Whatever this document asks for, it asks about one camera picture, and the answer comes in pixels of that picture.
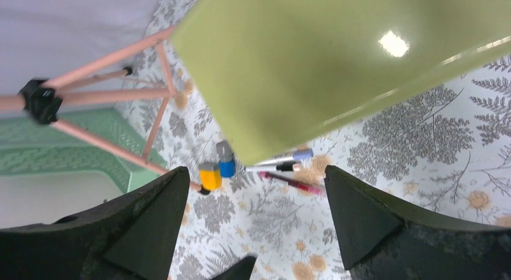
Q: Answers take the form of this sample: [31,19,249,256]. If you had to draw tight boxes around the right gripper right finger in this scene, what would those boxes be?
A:
[325,166,510,279]

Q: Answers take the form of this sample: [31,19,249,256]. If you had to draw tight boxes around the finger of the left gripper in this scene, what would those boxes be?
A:
[212,255,257,280]

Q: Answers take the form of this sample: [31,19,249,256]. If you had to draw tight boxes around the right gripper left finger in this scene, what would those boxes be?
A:
[1,167,190,279]

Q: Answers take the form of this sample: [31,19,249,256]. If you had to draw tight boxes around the blue grey toy piece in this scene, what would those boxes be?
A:
[216,140,236,178]

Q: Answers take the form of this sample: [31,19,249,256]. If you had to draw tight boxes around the yellow-green drawer cabinet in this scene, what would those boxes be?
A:
[170,0,510,164]

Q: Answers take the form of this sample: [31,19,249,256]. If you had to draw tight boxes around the white binder folder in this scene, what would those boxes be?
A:
[1,171,123,228]

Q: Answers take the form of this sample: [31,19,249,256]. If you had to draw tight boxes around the yellow toy block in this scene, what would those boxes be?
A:
[198,162,222,191]

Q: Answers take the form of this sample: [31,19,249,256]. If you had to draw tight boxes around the red transparent pen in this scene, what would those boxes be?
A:
[257,172,327,196]

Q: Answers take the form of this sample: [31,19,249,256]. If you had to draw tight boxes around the blue capped marker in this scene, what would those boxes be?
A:
[256,149,314,165]

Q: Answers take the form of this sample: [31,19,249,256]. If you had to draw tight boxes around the black capped marker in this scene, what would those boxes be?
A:
[245,161,301,172]

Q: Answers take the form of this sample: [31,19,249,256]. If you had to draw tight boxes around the floral table mat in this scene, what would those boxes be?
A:
[116,0,511,280]

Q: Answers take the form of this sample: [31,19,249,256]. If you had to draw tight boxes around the green desktop file organizer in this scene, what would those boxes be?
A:
[1,108,158,193]

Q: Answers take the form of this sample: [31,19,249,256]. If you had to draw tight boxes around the pink music stand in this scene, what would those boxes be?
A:
[0,25,212,196]

